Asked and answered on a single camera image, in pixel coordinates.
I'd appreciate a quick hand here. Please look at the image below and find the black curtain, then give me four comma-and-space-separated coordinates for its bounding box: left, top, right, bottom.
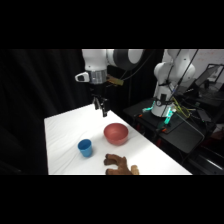
0, 49, 164, 176

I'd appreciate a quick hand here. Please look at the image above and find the blue plastic cup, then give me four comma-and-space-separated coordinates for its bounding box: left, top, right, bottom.
77, 138, 94, 159

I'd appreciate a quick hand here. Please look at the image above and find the black monitor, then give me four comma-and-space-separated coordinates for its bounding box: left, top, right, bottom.
194, 63, 224, 90

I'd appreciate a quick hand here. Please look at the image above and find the brown plush toy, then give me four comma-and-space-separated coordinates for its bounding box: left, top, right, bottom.
103, 153, 141, 176

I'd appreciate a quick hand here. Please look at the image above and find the black robot stand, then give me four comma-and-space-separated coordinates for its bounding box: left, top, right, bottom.
122, 97, 224, 176

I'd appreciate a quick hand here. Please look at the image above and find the gold wrist camera mount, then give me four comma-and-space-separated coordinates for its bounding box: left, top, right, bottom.
105, 74, 125, 88

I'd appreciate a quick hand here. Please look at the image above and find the yellow cable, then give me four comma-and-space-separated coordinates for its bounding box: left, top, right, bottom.
171, 96, 198, 120

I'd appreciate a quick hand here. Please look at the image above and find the pink bowl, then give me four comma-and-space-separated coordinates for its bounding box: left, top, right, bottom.
103, 122, 130, 147

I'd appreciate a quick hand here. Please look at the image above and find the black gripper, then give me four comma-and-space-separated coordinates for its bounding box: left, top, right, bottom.
88, 81, 110, 118

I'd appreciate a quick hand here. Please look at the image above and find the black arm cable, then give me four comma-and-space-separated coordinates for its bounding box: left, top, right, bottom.
122, 49, 158, 82

